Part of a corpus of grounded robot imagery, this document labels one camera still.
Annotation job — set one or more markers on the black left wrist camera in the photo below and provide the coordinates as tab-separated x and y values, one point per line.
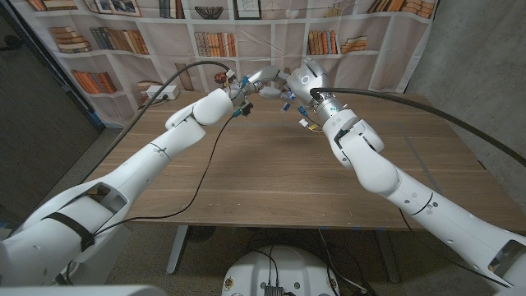
244	109

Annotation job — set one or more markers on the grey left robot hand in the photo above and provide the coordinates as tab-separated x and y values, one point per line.
267	75

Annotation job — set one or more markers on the printed bookshelf backdrop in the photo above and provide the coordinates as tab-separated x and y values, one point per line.
164	45

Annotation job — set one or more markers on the grey heat sink module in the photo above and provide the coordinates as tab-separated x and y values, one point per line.
273	291

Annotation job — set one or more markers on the white blue marker pen body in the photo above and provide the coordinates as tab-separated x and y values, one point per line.
285	108

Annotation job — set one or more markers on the black ribbed round base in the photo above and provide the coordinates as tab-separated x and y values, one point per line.
201	232

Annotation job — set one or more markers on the white power strip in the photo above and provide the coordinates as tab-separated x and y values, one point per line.
168	91

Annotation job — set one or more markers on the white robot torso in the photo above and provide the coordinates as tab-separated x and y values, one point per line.
287	271

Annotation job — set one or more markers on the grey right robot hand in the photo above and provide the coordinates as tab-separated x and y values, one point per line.
306	80

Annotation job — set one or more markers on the dark grey door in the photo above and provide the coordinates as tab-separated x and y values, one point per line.
41	123

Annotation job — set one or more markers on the white metal table leg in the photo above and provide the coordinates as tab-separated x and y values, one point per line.
176	251
388	259

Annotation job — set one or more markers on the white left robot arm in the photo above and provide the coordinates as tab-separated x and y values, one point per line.
139	168

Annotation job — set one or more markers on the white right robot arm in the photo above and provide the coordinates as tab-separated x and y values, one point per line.
378	172

